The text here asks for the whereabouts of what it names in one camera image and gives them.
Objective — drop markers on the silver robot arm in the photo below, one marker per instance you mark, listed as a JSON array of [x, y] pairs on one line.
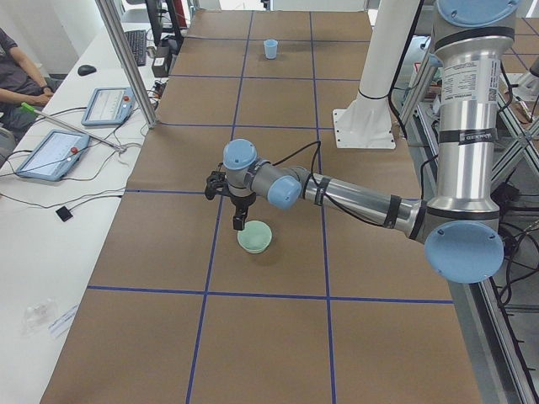
[[459, 224]]

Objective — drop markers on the far blue teach pendant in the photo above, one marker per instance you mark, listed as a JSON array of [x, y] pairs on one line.
[[108, 106]]

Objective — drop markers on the metal rod green tip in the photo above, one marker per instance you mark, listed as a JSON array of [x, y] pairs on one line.
[[65, 125]]

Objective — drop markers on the white central pedestal column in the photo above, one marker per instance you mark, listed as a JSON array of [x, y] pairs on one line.
[[367, 123]]

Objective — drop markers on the orange black electronics board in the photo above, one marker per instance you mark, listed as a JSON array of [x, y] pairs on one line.
[[157, 89]]

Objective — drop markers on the clear plastic bag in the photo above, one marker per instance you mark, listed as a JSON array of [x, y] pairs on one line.
[[38, 316]]

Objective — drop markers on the seated person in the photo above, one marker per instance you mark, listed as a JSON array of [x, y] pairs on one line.
[[21, 82]]

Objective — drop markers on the black keyboard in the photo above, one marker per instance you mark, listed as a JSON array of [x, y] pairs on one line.
[[137, 42]]

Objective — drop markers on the light green bowl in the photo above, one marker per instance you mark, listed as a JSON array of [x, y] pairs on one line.
[[255, 237]]

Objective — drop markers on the black computer mouse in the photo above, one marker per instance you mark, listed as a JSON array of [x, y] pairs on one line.
[[85, 70]]

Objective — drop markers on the light blue plastic cup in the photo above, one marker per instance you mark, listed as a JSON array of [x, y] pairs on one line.
[[271, 48]]

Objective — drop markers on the black box with label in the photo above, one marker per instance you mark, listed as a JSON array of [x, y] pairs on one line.
[[162, 61]]

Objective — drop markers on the blue teach pendant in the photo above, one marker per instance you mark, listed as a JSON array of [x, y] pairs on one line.
[[55, 156], [108, 106]]

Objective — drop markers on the near blue teach pendant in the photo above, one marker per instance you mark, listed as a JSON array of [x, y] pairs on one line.
[[55, 156]]

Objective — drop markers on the small black square pad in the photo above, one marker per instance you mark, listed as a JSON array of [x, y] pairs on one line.
[[64, 214]]

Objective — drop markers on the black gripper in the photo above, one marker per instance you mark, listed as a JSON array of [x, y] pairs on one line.
[[241, 203]]

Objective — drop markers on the aluminium frame post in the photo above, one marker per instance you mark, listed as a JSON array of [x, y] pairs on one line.
[[122, 49]]

